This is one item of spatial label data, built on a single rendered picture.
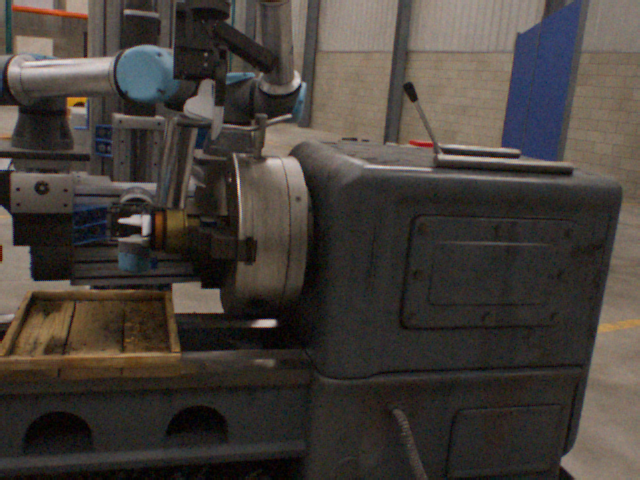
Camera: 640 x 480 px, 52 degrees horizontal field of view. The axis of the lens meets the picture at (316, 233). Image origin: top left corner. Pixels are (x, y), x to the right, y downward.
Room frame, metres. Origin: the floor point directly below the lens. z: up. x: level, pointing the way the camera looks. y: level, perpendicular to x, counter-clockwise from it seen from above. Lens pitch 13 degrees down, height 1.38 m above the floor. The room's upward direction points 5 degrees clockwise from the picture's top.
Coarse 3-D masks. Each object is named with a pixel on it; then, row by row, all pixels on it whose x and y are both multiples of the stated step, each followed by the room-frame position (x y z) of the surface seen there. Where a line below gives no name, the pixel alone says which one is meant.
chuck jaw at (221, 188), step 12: (216, 168) 1.30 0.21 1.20; (204, 180) 1.32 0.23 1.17; (216, 180) 1.29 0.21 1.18; (204, 192) 1.27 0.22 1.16; (216, 192) 1.28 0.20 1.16; (192, 204) 1.25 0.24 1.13; (204, 204) 1.26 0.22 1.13; (216, 204) 1.26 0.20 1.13; (192, 216) 1.25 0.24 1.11; (204, 216) 1.26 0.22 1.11; (216, 216) 1.26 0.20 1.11; (228, 216) 1.28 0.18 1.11
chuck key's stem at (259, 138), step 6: (258, 114) 1.22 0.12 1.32; (264, 114) 1.22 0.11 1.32; (258, 120) 1.21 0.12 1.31; (264, 120) 1.21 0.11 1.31; (264, 126) 1.22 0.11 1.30; (258, 132) 1.21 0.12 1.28; (264, 132) 1.22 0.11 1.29; (258, 138) 1.22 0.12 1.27; (264, 138) 1.23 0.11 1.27; (258, 144) 1.22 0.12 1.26; (264, 144) 1.23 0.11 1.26; (258, 150) 1.23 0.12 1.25; (258, 156) 1.23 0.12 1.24
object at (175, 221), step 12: (156, 216) 1.20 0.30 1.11; (168, 216) 1.21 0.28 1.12; (180, 216) 1.21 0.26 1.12; (156, 228) 1.19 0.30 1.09; (168, 228) 1.19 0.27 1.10; (180, 228) 1.20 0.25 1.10; (156, 240) 1.19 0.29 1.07; (168, 240) 1.19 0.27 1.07; (180, 240) 1.19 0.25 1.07; (168, 252) 1.20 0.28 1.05; (180, 252) 1.21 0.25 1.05
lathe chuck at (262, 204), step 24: (240, 168) 1.19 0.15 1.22; (264, 168) 1.21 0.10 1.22; (240, 192) 1.14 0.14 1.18; (264, 192) 1.16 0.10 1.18; (240, 216) 1.12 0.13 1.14; (264, 216) 1.13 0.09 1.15; (288, 216) 1.15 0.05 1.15; (264, 240) 1.12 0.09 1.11; (288, 240) 1.13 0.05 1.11; (240, 264) 1.11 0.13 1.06; (264, 264) 1.12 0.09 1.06; (240, 288) 1.12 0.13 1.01; (264, 288) 1.14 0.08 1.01; (240, 312) 1.18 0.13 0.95; (264, 312) 1.20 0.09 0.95
